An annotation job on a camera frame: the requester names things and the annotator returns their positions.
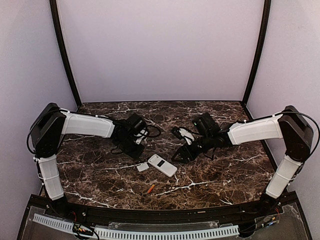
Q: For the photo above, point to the black corner frame post left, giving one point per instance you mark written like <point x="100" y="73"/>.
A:
<point x="63" y="52"/>

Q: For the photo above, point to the black corner frame post right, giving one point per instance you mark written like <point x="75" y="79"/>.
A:
<point x="258" y="51"/>

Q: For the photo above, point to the black corner frame post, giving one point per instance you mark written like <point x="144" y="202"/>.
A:
<point x="258" y="51"/>
<point x="63" y="52"/>

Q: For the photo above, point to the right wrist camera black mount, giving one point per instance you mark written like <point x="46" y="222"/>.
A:
<point x="182" y="133"/>

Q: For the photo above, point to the black front rail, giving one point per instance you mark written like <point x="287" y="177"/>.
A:
<point x="232" y="214"/>

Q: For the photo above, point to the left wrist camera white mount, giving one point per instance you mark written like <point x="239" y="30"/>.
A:
<point x="141" y="136"/>

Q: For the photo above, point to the white remote control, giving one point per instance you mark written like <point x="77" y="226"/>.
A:
<point x="162" y="165"/>

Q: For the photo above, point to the white slotted cable duct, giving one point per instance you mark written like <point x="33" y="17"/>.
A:
<point x="128" y="231"/>

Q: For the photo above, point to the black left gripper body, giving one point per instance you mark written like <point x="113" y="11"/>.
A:
<point x="133" y="150"/>

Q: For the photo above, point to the white battery cover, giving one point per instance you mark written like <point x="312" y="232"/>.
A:
<point x="142" y="167"/>

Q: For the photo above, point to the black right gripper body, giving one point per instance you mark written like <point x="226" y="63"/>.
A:
<point x="188" y="152"/>

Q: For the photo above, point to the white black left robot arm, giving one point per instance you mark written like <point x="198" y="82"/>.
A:
<point x="54" y="124"/>

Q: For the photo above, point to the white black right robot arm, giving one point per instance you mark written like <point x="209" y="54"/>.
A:
<point x="294" y="128"/>

